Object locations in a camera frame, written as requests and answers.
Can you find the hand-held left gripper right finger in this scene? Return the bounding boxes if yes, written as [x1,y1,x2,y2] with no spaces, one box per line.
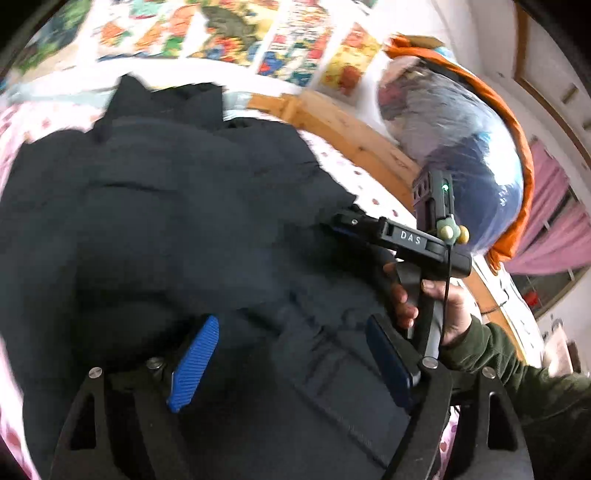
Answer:
[366,315,534,480]

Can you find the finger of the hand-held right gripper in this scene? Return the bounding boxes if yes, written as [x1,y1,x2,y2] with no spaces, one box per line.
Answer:
[330,208,384,241]

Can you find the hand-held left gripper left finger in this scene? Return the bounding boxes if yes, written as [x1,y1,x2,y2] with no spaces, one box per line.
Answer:
[46,315,221,480]

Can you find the black padded jacket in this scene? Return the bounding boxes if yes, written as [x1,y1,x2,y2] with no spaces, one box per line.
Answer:
[0,74,416,480]

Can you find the person's right forearm green sleeve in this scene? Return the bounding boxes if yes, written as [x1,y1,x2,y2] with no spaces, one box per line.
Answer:
[438,320,591,480]

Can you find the person's right hand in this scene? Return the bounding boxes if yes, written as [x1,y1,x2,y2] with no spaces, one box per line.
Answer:
[383,262,472,348]

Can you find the pink apple print bedsheet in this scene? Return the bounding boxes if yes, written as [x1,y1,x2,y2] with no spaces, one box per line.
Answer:
[0,92,462,480]

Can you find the clear storage bag orange trim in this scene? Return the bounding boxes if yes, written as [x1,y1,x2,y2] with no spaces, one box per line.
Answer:
[376,34,536,273]

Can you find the pink curtain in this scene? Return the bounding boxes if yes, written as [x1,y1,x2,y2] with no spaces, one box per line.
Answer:
[505,138,591,278]

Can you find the light green cloth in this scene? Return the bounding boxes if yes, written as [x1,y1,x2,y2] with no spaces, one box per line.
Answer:
[9,83,256,125]

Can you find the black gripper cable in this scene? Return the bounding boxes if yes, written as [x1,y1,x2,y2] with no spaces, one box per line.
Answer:
[438,240,455,347]

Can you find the wooden bed frame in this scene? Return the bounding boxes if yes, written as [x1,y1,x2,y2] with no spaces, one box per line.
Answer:
[249,90,527,361]

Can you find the row of colourful wall drawings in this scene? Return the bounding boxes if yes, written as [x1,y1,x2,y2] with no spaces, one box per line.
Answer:
[0,0,384,99]

